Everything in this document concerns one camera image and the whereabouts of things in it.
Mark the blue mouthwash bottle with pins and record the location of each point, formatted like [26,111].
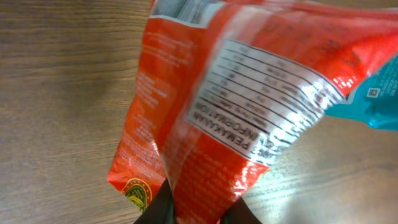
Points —
[374,102]

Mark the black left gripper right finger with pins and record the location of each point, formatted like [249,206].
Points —
[239,213]

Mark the orange snack bag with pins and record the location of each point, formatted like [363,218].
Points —
[224,87]

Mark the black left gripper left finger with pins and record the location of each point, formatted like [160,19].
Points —
[161,209]

